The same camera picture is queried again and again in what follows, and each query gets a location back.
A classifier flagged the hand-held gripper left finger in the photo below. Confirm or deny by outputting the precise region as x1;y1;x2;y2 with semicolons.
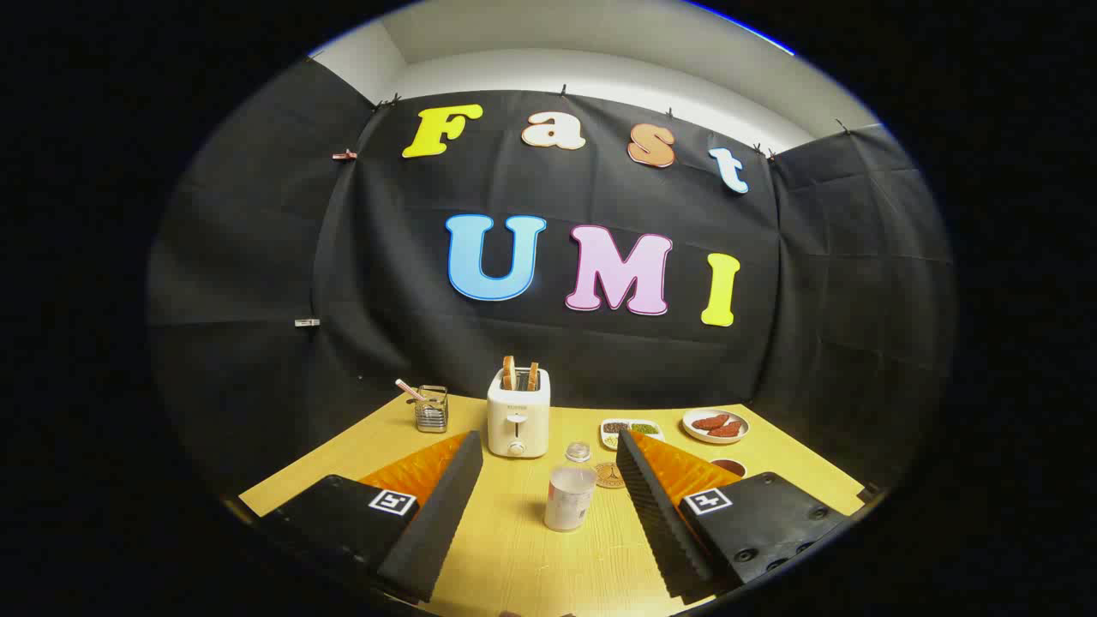
254;431;483;603

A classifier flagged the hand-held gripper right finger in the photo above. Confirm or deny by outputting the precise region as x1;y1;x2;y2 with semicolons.
615;428;851;601

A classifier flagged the clear juice bottle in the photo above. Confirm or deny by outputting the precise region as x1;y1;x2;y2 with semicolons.
545;441;598;533

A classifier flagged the wooden table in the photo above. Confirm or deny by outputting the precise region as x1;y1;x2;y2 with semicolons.
238;392;866;617

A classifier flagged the white round plate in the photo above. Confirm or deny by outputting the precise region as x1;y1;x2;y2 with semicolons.
682;408;750;445

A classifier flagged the white divided spice dish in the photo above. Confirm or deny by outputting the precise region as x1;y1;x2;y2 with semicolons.
600;418;665;451

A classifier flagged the metal mesh holder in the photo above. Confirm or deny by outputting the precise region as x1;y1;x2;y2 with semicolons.
415;386;449;434

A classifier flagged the white toaster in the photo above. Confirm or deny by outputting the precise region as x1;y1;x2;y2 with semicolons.
487;368;551;458

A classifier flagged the black backdrop cloth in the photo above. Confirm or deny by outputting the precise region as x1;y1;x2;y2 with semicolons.
147;58;956;498

